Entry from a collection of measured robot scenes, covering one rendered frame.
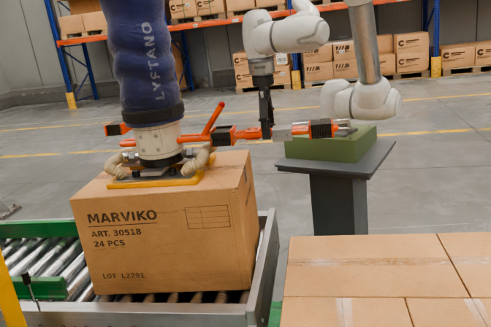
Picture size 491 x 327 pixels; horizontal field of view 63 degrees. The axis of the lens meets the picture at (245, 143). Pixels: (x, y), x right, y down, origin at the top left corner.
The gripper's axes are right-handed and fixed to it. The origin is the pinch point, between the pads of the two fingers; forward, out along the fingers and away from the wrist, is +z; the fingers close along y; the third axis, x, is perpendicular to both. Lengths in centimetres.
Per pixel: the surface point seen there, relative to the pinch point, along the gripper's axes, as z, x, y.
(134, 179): 11, -49, 13
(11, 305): 39, -82, 45
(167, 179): 10.8, -35.3, 14.4
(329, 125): -1.7, 21.5, 5.1
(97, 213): 19, -60, 22
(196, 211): 20.8, -24.6, 20.2
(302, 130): -0.4, 12.3, 4.2
